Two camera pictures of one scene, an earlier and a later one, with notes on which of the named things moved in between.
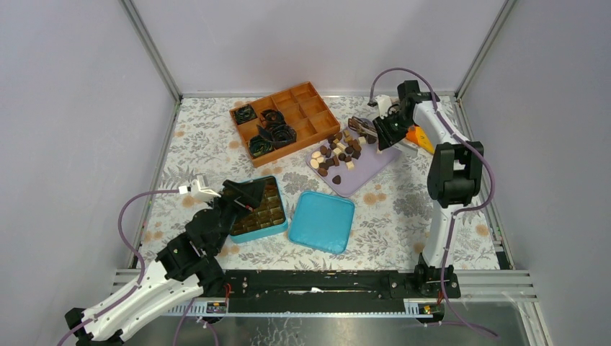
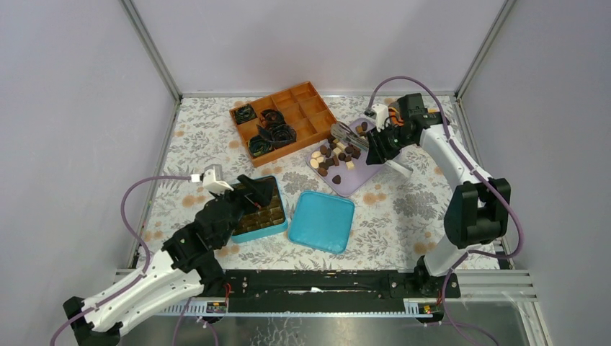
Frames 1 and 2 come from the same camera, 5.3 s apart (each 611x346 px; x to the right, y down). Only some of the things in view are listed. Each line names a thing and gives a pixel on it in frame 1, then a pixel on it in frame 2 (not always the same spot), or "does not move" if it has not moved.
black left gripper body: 228,215 does not move
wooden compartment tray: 283,122 does not move
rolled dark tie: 272,118 does not move
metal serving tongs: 361,125 to 342,129
